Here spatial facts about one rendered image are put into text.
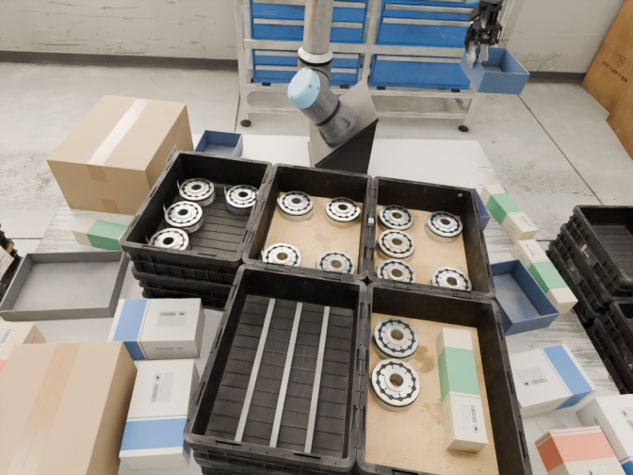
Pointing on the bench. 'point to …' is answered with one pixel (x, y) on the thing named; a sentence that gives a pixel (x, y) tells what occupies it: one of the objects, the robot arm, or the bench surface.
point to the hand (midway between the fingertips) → (474, 62)
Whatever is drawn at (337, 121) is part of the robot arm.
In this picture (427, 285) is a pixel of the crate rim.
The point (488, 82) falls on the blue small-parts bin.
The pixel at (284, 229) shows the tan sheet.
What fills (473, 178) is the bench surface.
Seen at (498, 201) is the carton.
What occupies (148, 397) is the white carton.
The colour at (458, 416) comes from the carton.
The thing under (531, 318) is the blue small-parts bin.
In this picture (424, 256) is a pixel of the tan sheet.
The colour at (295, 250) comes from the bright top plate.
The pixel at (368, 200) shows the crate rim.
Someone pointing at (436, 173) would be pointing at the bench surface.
